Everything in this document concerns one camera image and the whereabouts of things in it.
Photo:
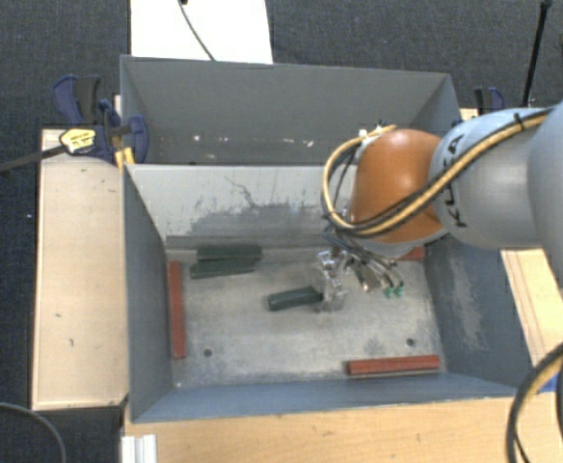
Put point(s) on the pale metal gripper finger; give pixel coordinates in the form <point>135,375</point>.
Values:
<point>334,302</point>
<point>327,274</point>

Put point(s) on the dark green block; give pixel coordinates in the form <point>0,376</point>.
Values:
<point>221,268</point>
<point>293,299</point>
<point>228,251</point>

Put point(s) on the grey metal bin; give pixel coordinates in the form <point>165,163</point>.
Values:
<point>281,335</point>

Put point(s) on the red-brown flat block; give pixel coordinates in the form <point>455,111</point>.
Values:
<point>414,254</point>
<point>392,365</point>
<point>177,309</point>

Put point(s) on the pale wood flat board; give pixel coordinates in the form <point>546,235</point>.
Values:
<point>79,278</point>

